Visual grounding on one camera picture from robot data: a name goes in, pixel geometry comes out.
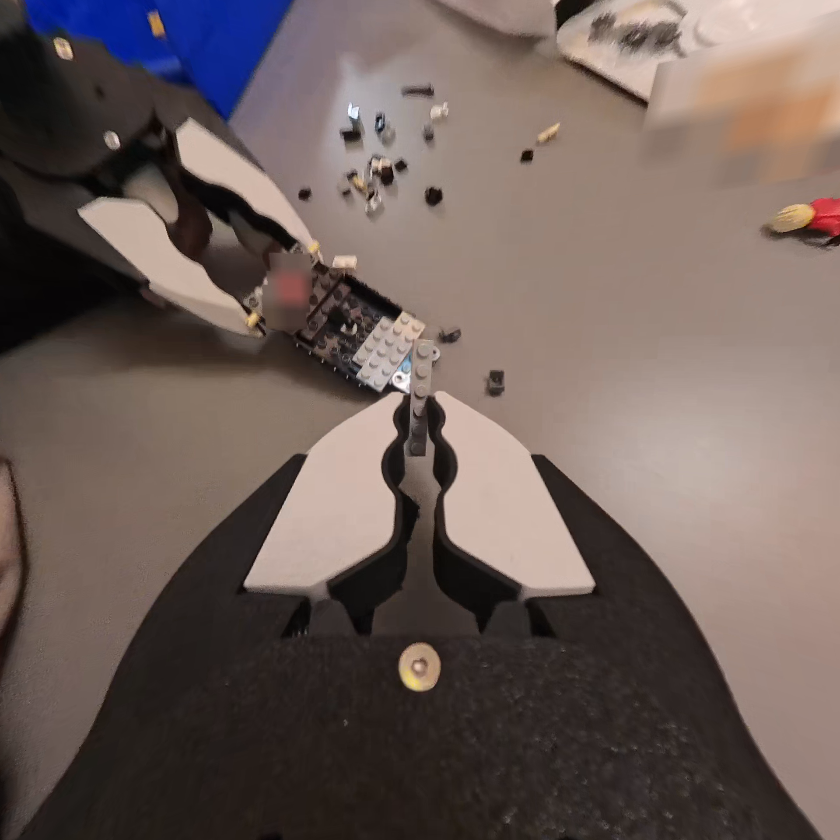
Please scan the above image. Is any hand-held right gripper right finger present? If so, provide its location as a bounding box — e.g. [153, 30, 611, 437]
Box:
[430, 392, 597, 598]

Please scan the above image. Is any long grey brick plate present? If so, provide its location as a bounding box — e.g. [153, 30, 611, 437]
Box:
[405, 337, 440, 458]

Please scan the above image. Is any blue plastic storage bin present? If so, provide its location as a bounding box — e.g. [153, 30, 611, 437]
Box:
[25, 0, 294, 120]

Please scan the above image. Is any beige sweatshirt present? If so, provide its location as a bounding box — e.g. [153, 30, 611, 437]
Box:
[0, 455, 28, 660]

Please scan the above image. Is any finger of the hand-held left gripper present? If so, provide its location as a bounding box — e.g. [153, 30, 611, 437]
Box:
[77, 196, 268, 340]
[175, 117, 324, 258]

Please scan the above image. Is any black brick car chassis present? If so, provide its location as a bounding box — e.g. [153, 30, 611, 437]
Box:
[244, 241, 442, 395]

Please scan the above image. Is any pile of small brick pieces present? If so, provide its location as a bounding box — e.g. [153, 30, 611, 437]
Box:
[337, 81, 451, 218]

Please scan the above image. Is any clear bag of dark parts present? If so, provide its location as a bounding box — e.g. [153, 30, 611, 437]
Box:
[586, 5, 688, 58]

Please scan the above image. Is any white wooden book stand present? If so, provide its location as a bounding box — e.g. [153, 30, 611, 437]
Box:
[556, 0, 840, 101]

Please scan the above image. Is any person's left hand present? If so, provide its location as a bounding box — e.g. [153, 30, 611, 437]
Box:
[164, 167, 215, 259]

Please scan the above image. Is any white printed paper bag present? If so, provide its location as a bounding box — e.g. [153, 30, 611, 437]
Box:
[432, 0, 560, 38]

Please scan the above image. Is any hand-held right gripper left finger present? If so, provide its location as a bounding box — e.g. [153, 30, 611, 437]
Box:
[243, 392, 421, 599]

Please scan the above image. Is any grey desk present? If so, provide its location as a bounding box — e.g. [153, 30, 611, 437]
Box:
[0, 0, 840, 840]

